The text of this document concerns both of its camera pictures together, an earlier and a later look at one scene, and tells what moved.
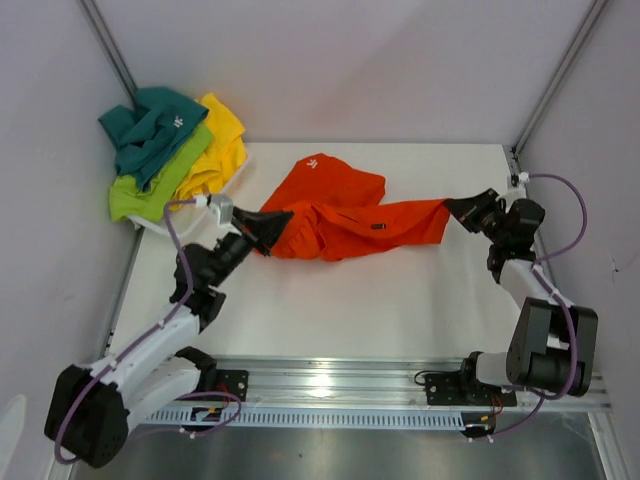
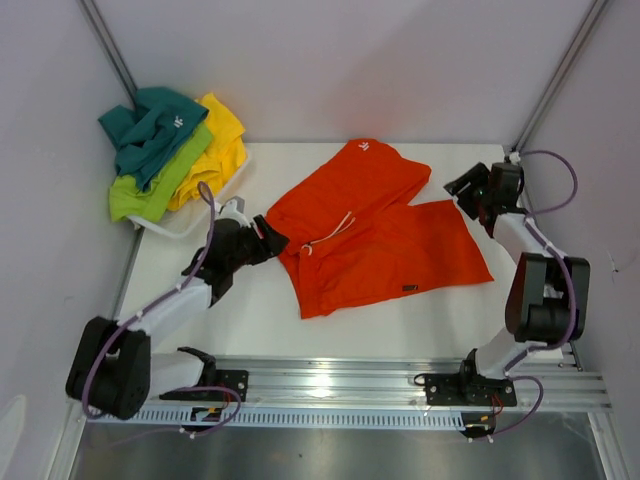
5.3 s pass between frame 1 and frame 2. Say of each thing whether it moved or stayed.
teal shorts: stayed
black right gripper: moved
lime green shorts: stayed
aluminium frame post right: stayed
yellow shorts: stayed
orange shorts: moved
